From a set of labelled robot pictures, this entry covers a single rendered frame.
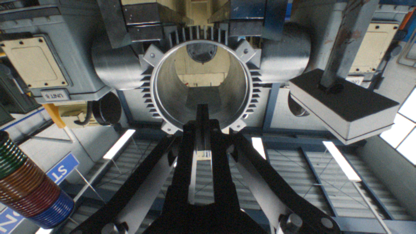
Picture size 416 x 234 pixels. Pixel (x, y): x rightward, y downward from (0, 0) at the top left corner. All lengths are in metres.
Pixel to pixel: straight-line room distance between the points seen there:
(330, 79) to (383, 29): 0.52
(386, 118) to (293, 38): 0.43
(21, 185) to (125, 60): 0.44
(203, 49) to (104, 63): 0.42
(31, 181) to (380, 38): 1.00
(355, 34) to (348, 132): 0.14
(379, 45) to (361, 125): 0.57
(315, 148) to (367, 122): 7.15
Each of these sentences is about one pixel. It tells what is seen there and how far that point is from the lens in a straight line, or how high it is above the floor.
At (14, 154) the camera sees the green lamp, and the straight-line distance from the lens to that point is 0.34.
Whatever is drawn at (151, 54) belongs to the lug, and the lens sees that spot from 0.22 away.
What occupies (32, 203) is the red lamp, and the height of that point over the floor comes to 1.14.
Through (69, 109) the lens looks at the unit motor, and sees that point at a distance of 0.95.
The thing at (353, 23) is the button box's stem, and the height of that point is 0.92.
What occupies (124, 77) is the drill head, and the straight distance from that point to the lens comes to 0.65.
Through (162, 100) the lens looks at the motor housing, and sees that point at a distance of 0.27.
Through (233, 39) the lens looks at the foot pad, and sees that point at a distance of 0.25.
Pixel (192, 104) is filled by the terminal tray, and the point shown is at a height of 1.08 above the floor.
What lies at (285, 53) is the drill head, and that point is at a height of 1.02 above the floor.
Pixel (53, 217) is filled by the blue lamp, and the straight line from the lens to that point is 0.41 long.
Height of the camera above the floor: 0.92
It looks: 33 degrees up
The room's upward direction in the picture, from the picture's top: 178 degrees clockwise
